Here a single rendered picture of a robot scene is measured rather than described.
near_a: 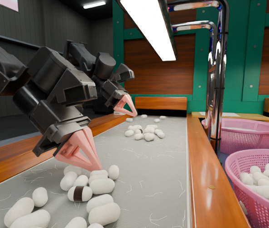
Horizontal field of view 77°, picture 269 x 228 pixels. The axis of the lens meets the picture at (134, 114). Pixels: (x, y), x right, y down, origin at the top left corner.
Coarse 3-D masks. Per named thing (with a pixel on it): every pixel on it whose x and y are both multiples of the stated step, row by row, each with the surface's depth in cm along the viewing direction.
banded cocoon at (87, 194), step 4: (72, 188) 23; (84, 188) 23; (88, 188) 23; (68, 192) 23; (72, 192) 23; (84, 192) 23; (88, 192) 23; (68, 196) 23; (72, 196) 23; (84, 196) 23; (88, 196) 23; (72, 200) 23; (84, 200) 23
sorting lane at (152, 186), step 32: (160, 128) 70; (128, 160) 38; (160, 160) 38; (0, 192) 26; (32, 192) 26; (64, 192) 26; (128, 192) 26; (160, 192) 26; (0, 224) 19; (64, 224) 19; (128, 224) 19; (160, 224) 19
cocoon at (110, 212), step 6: (108, 204) 20; (114, 204) 20; (96, 210) 19; (102, 210) 19; (108, 210) 19; (114, 210) 19; (90, 216) 18; (96, 216) 18; (102, 216) 18; (108, 216) 19; (114, 216) 19; (90, 222) 18; (96, 222) 18; (102, 222) 18; (108, 222) 19
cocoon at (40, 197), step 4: (40, 188) 24; (44, 188) 24; (36, 192) 23; (40, 192) 23; (44, 192) 23; (36, 196) 22; (40, 196) 22; (44, 196) 22; (36, 200) 22; (40, 200) 22; (44, 200) 22; (36, 204) 22; (40, 204) 22
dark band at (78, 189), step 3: (78, 186) 24; (81, 186) 24; (75, 189) 23; (78, 189) 23; (81, 189) 23; (75, 192) 23; (78, 192) 23; (81, 192) 23; (75, 195) 23; (78, 195) 23; (81, 195) 23; (75, 198) 23; (78, 198) 23; (81, 198) 23; (75, 201) 23; (78, 201) 23; (81, 201) 23
